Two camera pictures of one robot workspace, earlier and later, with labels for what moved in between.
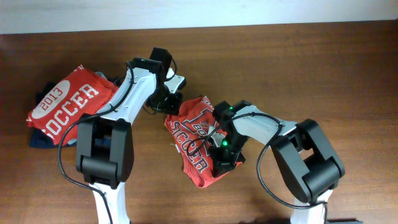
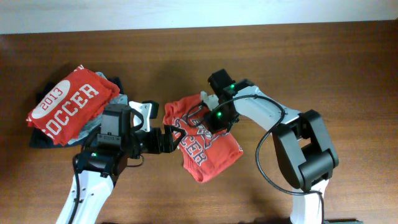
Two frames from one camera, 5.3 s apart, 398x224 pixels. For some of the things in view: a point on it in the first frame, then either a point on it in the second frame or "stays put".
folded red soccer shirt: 83,93 stays put
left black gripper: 172,107 -> 160,146
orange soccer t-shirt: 191,126 stays put
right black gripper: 221,164 -> 216,126
